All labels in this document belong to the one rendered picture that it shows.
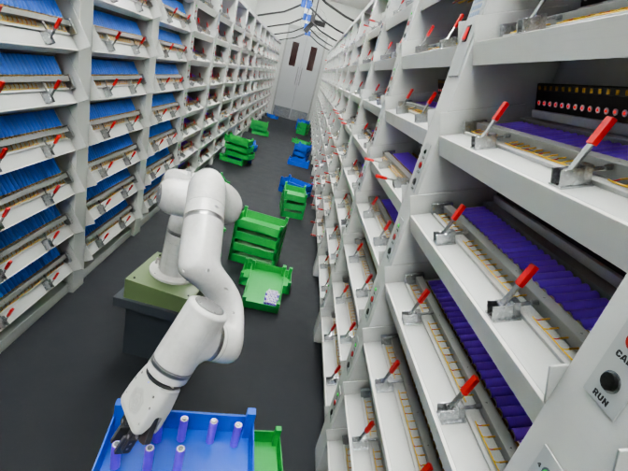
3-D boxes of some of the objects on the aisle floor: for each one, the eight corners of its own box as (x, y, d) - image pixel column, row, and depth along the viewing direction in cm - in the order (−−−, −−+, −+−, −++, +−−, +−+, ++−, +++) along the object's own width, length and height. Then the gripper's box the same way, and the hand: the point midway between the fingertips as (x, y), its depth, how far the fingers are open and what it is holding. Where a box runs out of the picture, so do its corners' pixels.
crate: (278, 314, 212) (279, 305, 207) (240, 306, 210) (242, 296, 205) (284, 274, 235) (287, 265, 230) (250, 267, 233) (252, 257, 228)
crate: (179, 498, 114) (183, 480, 111) (189, 438, 133) (192, 421, 130) (280, 499, 122) (286, 482, 119) (276, 441, 140) (281, 425, 137)
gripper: (200, 400, 73) (149, 478, 74) (170, 347, 84) (125, 417, 85) (165, 399, 68) (110, 485, 69) (137, 342, 78) (91, 417, 79)
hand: (124, 438), depth 77 cm, fingers closed, pressing on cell
